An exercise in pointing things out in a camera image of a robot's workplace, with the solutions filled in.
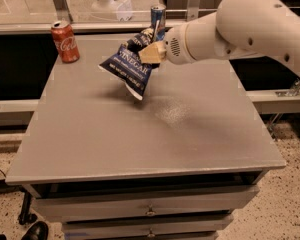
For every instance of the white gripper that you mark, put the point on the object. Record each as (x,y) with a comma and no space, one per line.
(174,46)

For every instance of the blue kettle chip bag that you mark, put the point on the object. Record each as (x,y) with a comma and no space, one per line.
(127,66)

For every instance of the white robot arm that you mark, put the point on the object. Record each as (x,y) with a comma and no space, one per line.
(238,29)

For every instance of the blue redbull can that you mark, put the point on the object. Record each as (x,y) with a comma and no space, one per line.
(158,12)

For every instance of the red coca-cola can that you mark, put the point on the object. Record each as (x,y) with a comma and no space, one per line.
(65,41)

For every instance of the grey drawer cabinet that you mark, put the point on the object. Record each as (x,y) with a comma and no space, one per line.
(194,128)

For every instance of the upper grey drawer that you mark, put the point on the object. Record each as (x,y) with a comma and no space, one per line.
(145,204)

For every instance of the grey drawer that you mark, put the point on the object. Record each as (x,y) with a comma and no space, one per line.
(145,204)
(146,227)

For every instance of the lower grey drawer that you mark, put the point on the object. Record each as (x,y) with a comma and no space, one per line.
(146,227)

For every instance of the black caster leg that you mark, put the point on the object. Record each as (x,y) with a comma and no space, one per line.
(25,216)

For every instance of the black shoe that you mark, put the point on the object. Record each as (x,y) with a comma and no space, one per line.
(38,231)

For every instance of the white pedestal base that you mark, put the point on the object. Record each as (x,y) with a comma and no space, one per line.
(112,4)

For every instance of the metal railing frame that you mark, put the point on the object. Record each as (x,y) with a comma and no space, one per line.
(36,16)

